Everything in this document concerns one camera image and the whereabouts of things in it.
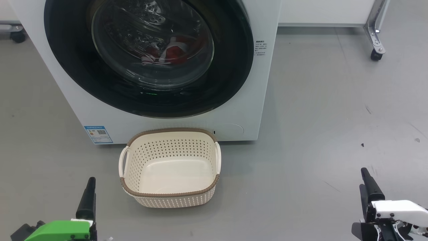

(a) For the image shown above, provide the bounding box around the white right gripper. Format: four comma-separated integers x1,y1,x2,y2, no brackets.
352,167,428,241

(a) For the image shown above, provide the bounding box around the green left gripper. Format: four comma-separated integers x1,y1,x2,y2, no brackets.
25,177,97,241

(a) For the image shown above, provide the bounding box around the red and white garment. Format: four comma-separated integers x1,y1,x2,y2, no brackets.
141,36,191,65

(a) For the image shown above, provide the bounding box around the black glass washer door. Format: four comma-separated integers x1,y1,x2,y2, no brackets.
43,0,254,118

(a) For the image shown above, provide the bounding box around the cream perforated laundry basket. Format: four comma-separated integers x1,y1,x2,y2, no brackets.
118,128,222,209

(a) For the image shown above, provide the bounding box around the white front-load washing machine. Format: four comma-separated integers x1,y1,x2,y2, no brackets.
8,0,281,144

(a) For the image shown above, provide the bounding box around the stainless steel washing machine drum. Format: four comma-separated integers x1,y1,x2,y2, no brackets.
92,0,214,88

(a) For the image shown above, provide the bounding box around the blue energy label sticker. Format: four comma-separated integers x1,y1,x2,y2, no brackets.
84,126,113,144

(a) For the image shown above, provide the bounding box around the silver metal cabinet leg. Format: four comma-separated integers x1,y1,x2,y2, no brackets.
364,0,390,56

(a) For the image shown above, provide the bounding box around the grey metal frame bar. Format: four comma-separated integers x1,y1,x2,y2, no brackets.
0,22,24,33

